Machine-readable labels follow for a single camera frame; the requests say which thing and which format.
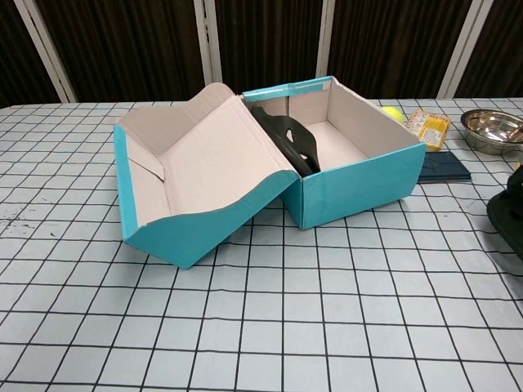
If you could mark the white black checked tablecloth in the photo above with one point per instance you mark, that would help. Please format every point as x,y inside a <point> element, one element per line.
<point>204,335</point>

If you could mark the yellow snack packet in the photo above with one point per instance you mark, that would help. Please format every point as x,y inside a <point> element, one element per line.
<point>429,128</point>

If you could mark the dark pleated backdrop curtain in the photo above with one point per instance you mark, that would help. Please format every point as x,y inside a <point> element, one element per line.
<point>122,41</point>

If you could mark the white screen frame post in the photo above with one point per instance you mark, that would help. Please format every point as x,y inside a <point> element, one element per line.
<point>208,45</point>
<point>463,49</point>
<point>45,49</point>
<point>330,41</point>

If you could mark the stainless steel bowl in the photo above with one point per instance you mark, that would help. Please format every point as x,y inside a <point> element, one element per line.
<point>492,130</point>

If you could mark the light blue cardboard shoe box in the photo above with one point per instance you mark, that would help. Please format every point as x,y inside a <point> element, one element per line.
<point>212,171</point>

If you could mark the yellow-green tennis ball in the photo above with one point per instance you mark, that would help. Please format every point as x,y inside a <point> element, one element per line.
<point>393,114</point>

